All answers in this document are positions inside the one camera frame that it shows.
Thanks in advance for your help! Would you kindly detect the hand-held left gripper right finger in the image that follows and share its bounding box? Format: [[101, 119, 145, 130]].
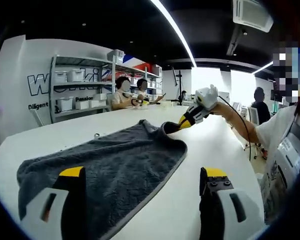
[[199, 166, 266, 240]]

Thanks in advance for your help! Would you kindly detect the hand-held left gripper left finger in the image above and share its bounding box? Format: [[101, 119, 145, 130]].
[[19, 166, 87, 240]]

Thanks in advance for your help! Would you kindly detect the grey towel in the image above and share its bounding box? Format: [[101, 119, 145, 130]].
[[16, 119, 188, 240]]

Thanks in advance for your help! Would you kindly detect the black tripod stand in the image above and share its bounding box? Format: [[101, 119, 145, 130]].
[[171, 66, 188, 106]]

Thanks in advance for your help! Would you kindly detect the white table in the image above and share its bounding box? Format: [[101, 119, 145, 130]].
[[0, 101, 266, 240]]

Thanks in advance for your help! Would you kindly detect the white office chair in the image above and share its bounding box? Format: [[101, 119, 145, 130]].
[[246, 106, 260, 126]]

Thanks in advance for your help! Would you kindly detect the grey metal shelf rack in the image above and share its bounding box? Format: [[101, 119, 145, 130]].
[[49, 54, 117, 124], [101, 62, 164, 101]]

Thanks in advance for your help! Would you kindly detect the person's white t-shirt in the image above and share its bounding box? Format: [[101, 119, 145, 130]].
[[254, 104, 300, 225]]

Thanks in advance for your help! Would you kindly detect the long ceiling light strip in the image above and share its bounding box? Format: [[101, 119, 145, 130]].
[[151, 0, 197, 68]]

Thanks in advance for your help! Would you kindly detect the grey plastic crate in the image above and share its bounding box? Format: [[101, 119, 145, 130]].
[[106, 49, 126, 63]]

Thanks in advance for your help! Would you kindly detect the grey chest-worn device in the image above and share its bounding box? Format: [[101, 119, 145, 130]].
[[276, 119, 300, 176]]

